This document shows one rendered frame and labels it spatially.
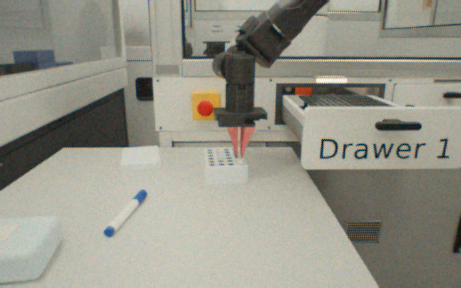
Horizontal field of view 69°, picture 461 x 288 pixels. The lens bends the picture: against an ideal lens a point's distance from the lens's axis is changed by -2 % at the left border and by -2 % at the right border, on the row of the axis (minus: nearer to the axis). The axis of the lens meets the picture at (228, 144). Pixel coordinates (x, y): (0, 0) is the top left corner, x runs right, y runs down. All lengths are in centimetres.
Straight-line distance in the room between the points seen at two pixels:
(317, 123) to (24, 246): 46
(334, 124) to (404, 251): 72
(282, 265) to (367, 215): 69
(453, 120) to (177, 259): 51
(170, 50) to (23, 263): 61
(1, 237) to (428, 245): 114
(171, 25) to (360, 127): 53
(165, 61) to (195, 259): 57
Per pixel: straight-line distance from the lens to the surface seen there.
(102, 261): 50
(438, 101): 106
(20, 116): 100
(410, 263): 129
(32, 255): 48
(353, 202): 109
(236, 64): 64
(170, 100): 92
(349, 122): 61
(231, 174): 68
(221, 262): 47
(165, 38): 91
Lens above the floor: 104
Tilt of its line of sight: 17 degrees down
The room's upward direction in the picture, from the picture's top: straight up
